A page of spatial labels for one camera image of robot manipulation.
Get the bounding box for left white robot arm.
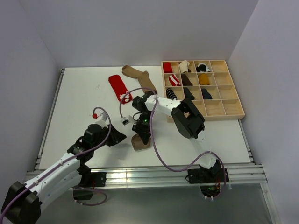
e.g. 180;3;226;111
0;124;126;224

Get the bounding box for rolled mustard yellow sock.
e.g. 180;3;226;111
199;73;210;85

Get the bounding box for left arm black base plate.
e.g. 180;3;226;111
72;172;107;206

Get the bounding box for wooden compartment tray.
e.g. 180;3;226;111
161;60;245;121

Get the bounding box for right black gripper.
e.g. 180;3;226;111
133;111;155;145

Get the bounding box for rolled black white sock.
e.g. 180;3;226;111
196;63;211;73

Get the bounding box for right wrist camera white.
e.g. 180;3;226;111
121;115;136;126

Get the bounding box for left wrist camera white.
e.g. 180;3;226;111
92;112;108;128

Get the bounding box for rolled black striped sock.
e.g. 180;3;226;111
166;88;178;100

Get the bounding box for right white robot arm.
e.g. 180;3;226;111
132;92;228;184

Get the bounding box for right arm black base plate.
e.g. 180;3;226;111
185;159;229;201

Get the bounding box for red sock with white pattern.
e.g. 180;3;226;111
108;75;133;104

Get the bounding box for navy blue patterned sock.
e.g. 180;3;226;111
201;88;213;100

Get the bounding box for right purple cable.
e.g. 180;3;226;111
119;87;228;200

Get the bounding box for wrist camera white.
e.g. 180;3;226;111
121;115;136;126
92;112;108;128

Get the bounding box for tan sock at back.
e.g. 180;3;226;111
121;65;157;94

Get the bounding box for rolled cream sock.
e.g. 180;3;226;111
179;60;190;73

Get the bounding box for aluminium mounting rail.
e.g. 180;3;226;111
27;67;281;224

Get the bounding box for rolled dark brown sock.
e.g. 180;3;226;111
181;73;193;86

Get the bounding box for brown sock with striped cuff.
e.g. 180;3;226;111
131;134;150;151

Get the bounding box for rolled red white striped sock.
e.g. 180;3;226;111
169;74;181;86

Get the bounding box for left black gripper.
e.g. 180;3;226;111
92;123;126;150

